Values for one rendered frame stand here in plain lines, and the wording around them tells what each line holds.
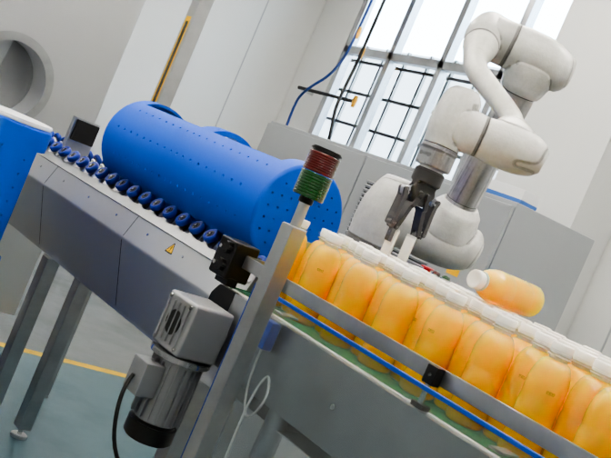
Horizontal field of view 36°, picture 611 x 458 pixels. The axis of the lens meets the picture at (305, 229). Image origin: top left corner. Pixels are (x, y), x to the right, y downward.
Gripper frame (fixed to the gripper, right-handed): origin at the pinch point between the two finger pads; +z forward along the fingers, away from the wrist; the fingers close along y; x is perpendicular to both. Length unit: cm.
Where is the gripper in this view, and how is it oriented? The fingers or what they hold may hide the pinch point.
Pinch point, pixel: (397, 246)
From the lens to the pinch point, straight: 229.0
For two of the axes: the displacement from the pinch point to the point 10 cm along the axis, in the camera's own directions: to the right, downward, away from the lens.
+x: 5.8, 2.9, -7.6
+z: -3.9, 9.2, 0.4
